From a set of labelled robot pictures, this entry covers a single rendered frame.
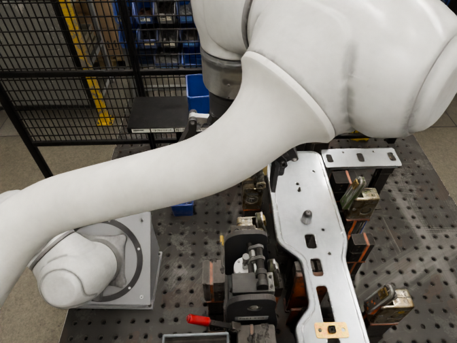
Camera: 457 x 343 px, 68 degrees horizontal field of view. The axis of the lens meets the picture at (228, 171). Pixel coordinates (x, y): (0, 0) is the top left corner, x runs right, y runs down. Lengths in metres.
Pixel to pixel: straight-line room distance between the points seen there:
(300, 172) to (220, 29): 0.96
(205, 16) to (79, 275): 0.79
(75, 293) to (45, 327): 1.23
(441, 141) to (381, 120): 3.12
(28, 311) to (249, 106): 2.15
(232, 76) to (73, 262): 0.75
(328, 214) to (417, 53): 0.96
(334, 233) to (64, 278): 0.79
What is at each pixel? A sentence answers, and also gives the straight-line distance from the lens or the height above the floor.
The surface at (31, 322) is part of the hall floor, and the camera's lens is 2.29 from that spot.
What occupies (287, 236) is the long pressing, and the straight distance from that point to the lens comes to 1.09.
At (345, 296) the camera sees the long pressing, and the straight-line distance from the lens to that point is 1.04.
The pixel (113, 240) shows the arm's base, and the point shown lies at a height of 0.93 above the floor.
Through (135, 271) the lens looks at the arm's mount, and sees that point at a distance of 1.24.
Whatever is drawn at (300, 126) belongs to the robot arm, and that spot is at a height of 1.75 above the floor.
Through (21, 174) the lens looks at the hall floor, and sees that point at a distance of 3.03.
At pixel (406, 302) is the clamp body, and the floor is 1.04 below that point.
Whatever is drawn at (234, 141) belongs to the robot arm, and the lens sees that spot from 0.26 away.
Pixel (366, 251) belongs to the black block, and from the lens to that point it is 1.19.
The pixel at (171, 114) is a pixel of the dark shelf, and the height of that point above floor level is 1.03.
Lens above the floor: 1.92
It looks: 47 degrees down
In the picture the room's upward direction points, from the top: straight up
